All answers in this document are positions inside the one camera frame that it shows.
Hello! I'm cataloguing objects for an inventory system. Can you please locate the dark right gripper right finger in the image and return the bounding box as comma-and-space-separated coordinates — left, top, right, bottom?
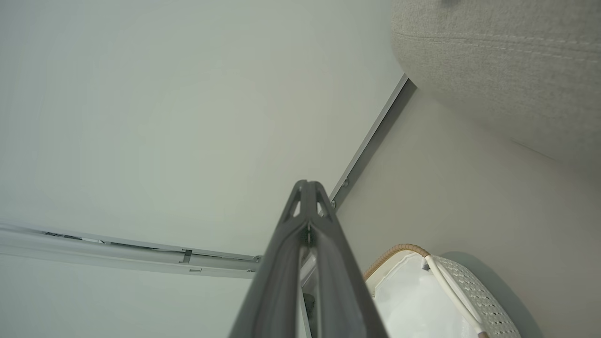
309, 180, 390, 338

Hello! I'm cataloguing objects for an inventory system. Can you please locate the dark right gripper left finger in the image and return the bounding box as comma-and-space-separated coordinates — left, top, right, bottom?
228, 180, 311, 338

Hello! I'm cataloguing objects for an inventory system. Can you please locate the grey fabric sofa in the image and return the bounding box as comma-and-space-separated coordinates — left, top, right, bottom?
390, 0, 601, 166

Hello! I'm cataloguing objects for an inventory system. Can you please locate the white basket liner fabric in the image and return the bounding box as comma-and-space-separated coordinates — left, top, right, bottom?
375, 253, 472, 338

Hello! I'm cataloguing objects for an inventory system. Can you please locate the white woven laundry basket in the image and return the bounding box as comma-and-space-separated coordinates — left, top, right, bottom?
363, 243, 523, 338

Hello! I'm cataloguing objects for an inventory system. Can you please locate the grey partition bottom rail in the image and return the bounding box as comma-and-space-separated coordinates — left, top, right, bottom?
328, 74, 418, 210

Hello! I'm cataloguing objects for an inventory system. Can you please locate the grey partition frame post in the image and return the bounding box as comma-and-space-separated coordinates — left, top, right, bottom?
0, 220, 263, 280

